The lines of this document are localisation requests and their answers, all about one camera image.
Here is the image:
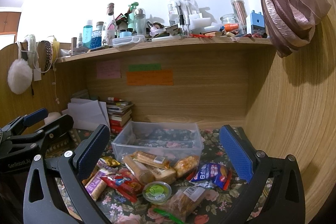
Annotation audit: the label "purple cracker packet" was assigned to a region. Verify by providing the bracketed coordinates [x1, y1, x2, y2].
[85, 168, 116, 201]

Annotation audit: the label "blue snack bag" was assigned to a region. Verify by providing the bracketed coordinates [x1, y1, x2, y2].
[190, 162, 232, 190]

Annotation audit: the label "gold snack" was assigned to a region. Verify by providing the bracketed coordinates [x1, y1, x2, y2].
[97, 156, 120, 168]

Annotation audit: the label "red cartoon snack packet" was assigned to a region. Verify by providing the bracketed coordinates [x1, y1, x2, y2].
[100, 172, 143, 203]

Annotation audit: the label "clear bag green tie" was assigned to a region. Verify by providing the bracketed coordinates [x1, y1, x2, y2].
[153, 186, 207, 223]

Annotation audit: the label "long bread roll packet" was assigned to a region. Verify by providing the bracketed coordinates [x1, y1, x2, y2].
[123, 155, 155, 185]

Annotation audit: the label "golden pastry packet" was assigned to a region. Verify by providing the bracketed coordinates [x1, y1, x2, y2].
[173, 155, 199, 178]

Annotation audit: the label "green jelly cup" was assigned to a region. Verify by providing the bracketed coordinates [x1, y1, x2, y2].
[142, 181, 172, 203]

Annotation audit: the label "clear plastic storage box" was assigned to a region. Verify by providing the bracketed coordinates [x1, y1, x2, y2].
[112, 122, 204, 164]

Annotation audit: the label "white ceramic mug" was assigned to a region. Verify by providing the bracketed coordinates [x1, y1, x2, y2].
[44, 112, 61, 124]

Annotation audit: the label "white fluffy pompom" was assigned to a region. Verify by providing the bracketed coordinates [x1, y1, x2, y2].
[7, 59, 33, 94]

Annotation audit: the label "white folded papers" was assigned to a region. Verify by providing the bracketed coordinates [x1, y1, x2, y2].
[62, 98, 110, 131]

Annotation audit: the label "floral dark green tablecloth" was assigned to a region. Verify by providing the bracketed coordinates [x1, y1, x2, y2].
[45, 127, 275, 224]

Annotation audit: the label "stack of books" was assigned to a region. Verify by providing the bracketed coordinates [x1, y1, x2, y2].
[106, 97, 134, 135]

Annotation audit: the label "pink sticky note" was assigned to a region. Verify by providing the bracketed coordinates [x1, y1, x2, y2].
[96, 60, 121, 80]

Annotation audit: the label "blue liquid bottle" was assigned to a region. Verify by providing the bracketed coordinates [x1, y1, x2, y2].
[90, 22, 104, 49]

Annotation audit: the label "orange sticky note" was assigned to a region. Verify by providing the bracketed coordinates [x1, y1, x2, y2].
[126, 69, 174, 86]

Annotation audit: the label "teal liquid bottle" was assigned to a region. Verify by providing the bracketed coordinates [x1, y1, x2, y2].
[82, 20, 93, 48]

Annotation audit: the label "green sticky note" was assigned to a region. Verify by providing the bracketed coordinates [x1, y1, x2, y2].
[128, 63, 162, 72]

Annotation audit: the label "clear flat plastic case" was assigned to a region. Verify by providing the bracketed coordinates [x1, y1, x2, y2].
[112, 35, 146, 47]

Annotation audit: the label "clear water bottle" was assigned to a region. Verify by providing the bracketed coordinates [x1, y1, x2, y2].
[134, 8, 146, 35]

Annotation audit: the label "orange cap tube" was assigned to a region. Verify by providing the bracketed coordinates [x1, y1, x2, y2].
[220, 23, 240, 32]

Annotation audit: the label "blue pencil sharpener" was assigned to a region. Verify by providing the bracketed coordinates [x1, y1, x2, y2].
[247, 10, 266, 36]

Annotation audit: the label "white pump dispenser bottle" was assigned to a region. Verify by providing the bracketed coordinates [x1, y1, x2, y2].
[168, 0, 202, 32]

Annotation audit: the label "clear glass jar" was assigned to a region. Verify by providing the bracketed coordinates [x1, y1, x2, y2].
[220, 14, 239, 24]

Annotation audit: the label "copper glitter jar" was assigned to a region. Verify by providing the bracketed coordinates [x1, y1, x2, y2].
[231, 0, 247, 34]

